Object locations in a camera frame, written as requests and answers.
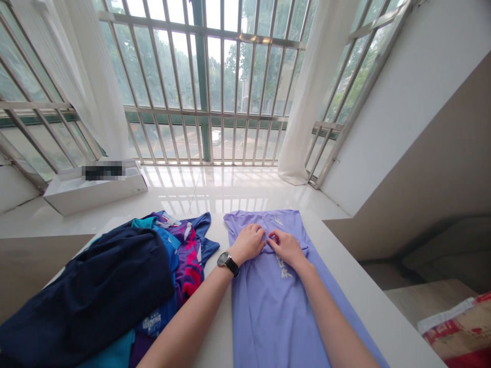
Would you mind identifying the person's left hand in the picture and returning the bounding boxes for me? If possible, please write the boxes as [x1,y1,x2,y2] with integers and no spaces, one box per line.
[229,223,267,266]

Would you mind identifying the person's right hand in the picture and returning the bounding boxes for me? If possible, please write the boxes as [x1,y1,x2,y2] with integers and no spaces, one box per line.
[267,229,312,270]

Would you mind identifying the lavender shirt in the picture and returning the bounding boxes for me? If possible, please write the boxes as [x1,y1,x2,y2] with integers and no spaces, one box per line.
[223,209,390,368]

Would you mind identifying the royal blue shirt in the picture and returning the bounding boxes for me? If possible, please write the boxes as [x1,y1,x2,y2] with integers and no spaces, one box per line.
[180,212,221,269]

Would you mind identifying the purple and pink shirt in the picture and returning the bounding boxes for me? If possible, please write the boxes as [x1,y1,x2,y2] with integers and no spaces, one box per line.
[128,220,205,368]

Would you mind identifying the bright blue printed shirt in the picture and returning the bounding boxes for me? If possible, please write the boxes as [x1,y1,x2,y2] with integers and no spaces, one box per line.
[135,210,183,339]

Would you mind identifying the white sheer curtain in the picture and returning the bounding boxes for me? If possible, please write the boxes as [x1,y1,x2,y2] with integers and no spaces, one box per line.
[11,0,133,161]
[277,0,358,187]

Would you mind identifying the window with metal bars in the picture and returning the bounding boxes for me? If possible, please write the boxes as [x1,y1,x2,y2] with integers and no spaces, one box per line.
[0,0,413,191]

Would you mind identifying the open white cardboard box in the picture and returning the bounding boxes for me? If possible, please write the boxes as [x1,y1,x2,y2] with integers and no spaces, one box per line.
[42,156,149,217]

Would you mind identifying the navy blue garment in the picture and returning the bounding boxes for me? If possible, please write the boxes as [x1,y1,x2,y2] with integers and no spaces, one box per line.
[0,218,176,368]

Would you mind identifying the brown cushioned seat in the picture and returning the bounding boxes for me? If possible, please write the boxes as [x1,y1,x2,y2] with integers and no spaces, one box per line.
[357,215,491,296]

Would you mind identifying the cardboard box with red print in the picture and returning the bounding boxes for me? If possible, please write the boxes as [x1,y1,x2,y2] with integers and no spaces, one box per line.
[417,291,491,368]

